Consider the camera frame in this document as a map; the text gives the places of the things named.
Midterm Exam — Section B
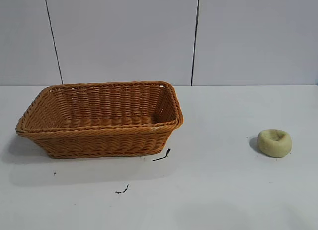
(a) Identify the pale yellow round pastry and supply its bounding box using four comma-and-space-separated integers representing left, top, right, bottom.
257, 129, 290, 156

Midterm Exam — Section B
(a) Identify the black wire scrap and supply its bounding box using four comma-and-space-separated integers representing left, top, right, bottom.
152, 148, 171, 162

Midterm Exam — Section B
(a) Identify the brown woven wicker basket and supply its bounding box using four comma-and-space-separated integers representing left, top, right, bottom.
15, 80, 185, 159

